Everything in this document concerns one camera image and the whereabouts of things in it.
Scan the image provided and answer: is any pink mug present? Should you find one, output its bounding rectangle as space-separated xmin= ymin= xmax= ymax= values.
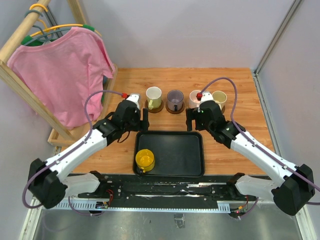
xmin=188 ymin=90 xmax=201 ymax=109

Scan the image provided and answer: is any cream mug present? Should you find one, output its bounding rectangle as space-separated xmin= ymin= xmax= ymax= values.
xmin=212 ymin=90 xmax=228 ymax=109

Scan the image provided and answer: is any purple mug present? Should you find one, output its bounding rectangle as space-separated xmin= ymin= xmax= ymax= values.
xmin=166 ymin=89 xmax=184 ymax=112

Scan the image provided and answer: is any white mug green handle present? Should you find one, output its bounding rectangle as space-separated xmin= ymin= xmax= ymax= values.
xmin=146 ymin=86 xmax=162 ymax=110

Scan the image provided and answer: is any yellow mug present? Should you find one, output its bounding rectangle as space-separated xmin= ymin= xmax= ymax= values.
xmin=135 ymin=149 xmax=155 ymax=174

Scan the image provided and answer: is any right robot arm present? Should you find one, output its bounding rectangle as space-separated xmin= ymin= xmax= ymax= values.
xmin=185 ymin=100 xmax=316 ymax=216

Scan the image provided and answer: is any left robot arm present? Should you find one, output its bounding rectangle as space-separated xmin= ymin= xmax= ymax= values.
xmin=24 ymin=100 xmax=150 ymax=209

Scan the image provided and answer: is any black plastic tray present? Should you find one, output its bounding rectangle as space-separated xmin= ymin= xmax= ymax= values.
xmin=132 ymin=130 xmax=205 ymax=178

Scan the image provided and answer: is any wooden clothes rack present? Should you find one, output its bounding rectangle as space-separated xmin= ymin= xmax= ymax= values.
xmin=0 ymin=0 xmax=118 ymax=147

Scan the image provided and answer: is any pink t-shirt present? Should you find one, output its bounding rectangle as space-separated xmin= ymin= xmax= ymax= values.
xmin=7 ymin=27 xmax=113 ymax=129

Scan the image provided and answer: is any grey clothes hanger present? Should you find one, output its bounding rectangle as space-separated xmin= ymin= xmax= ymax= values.
xmin=20 ymin=24 xmax=71 ymax=46

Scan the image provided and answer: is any yellow green clothes hanger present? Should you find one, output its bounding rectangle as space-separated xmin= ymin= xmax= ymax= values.
xmin=20 ymin=0 xmax=102 ymax=46

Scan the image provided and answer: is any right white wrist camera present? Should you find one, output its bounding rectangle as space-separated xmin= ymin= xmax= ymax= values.
xmin=196 ymin=91 xmax=214 ymax=103

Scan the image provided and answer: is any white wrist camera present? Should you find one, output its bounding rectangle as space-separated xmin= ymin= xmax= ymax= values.
xmin=126 ymin=93 xmax=141 ymax=110
xmin=196 ymin=91 xmax=214 ymax=103

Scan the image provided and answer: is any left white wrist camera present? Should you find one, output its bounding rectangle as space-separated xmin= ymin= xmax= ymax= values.
xmin=126 ymin=93 xmax=141 ymax=110

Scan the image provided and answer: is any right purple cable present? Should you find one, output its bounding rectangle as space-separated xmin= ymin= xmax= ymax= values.
xmin=199 ymin=76 xmax=320 ymax=221

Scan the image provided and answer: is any purple cable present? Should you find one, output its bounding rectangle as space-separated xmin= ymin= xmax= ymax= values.
xmin=199 ymin=76 xmax=320 ymax=221
xmin=22 ymin=90 xmax=125 ymax=217

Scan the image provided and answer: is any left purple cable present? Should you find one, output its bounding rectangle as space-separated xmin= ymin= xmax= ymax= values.
xmin=22 ymin=90 xmax=125 ymax=217

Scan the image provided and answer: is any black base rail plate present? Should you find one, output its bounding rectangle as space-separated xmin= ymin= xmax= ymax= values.
xmin=78 ymin=174 xmax=256 ymax=211

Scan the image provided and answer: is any aluminium frame post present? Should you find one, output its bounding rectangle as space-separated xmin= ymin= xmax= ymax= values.
xmin=253 ymin=0 xmax=305 ymax=75

